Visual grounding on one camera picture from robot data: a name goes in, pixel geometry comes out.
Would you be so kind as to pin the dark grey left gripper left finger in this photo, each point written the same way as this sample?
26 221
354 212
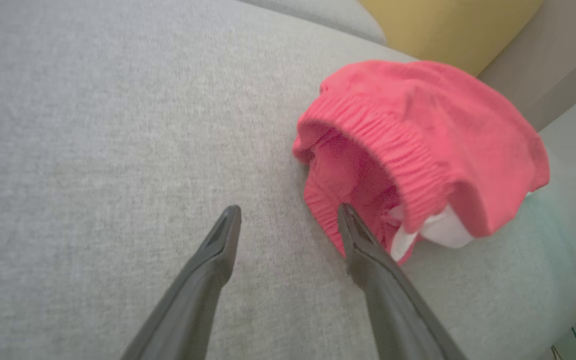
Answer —
193 300

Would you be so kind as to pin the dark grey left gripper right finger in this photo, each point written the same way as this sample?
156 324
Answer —
393 310

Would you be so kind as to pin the red elastic waist shorts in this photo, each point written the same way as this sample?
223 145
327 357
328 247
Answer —
458 130

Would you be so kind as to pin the wide yellow sofa back cushion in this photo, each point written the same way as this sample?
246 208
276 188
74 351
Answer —
443 30

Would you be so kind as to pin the long grey sofa seat cushion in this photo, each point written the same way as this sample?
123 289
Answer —
328 12

